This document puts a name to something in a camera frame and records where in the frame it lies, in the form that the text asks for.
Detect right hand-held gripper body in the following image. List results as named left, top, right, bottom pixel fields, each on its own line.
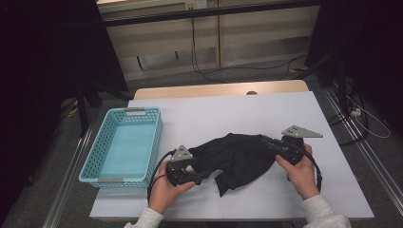
left=274, top=124, right=324, bottom=166

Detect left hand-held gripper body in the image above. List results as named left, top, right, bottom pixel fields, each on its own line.
left=165, top=144, right=203, bottom=187

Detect black pants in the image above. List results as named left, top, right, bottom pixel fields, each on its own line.
left=188, top=132, right=288, bottom=198

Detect light blue perforated plastic basket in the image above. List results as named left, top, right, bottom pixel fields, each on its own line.
left=78, top=106, right=163, bottom=189

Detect person's left hand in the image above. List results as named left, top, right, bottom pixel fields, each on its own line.
left=148, top=160, right=197, bottom=216

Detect person's right hand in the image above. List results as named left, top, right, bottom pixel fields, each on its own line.
left=275, top=143, right=321, bottom=201

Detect black metal stand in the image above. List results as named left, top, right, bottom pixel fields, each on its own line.
left=293, top=51, right=350, bottom=112
left=75, top=82, right=134, bottom=139

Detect long wooden desk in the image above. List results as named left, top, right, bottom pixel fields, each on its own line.
left=96, top=0, right=321, bottom=82

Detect black curtain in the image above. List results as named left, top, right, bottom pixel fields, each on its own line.
left=305, top=0, right=403, bottom=134
left=0, top=0, right=129, bottom=219

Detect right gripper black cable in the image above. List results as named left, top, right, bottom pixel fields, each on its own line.
left=297, top=143, right=323, bottom=193

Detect aluminium floor rail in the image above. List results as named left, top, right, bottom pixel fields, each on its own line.
left=41, top=126, right=93, bottom=228
left=321, top=86, right=403, bottom=207

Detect black floor cable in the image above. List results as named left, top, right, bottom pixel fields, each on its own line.
left=327, top=91, right=370, bottom=146

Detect white floor cable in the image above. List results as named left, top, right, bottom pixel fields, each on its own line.
left=345, top=94, right=392, bottom=140

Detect yellow floor cable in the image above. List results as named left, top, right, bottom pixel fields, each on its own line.
left=60, top=98, right=80, bottom=119

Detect black power cable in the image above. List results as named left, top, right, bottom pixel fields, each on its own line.
left=189, top=8, right=308, bottom=84

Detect white wall socket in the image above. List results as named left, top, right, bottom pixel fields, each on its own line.
left=184, top=0, right=208, bottom=10

